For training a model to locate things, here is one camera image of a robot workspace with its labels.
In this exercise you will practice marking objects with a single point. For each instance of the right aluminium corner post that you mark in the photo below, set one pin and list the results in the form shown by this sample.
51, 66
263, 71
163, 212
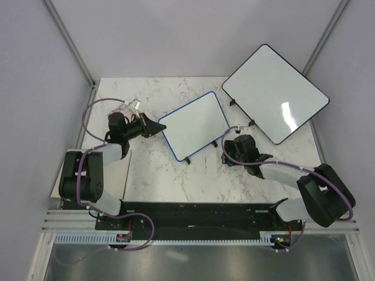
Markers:
325, 36

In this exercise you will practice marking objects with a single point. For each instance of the left aluminium corner post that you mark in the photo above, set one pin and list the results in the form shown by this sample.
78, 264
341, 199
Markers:
64, 33

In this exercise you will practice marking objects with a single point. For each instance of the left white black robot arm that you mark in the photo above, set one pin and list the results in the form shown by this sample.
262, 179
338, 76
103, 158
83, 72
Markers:
109, 205

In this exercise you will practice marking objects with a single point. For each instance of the grey metal plate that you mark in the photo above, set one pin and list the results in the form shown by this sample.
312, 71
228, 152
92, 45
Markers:
117, 175

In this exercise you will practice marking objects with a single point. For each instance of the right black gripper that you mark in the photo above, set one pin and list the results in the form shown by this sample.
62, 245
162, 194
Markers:
229, 146

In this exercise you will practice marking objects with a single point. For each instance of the large black-framed whiteboard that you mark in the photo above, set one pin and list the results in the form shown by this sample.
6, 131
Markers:
274, 94

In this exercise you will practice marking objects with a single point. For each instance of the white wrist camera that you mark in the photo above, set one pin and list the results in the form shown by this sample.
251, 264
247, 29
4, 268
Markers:
132, 107
238, 128

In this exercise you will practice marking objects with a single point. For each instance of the colourful patterned packet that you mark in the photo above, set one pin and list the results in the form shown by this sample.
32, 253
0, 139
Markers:
120, 110

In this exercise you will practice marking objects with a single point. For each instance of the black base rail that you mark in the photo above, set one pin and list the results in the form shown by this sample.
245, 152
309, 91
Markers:
197, 220

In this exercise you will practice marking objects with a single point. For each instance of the aluminium corner post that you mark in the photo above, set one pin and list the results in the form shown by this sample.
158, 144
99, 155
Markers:
325, 36
64, 33

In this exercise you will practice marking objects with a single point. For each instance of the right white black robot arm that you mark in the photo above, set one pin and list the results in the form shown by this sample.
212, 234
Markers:
324, 198

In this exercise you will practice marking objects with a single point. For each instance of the small blue-framed whiteboard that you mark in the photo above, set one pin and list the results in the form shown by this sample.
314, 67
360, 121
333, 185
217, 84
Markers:
194, 126

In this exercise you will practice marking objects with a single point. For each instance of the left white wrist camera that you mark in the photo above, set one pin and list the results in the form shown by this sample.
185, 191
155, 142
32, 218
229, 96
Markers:
132, 107

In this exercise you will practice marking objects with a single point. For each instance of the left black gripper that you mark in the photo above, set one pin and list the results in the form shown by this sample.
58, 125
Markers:
148, 126

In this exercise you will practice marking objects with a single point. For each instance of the blue bone-shaped eraser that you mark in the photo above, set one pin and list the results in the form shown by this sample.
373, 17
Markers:
231, 158

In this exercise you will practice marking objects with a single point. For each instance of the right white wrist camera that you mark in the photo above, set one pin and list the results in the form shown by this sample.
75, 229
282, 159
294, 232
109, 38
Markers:
238, 128

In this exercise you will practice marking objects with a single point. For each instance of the white slotted cable duct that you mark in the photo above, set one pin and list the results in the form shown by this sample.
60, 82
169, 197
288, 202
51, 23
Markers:
120, 239

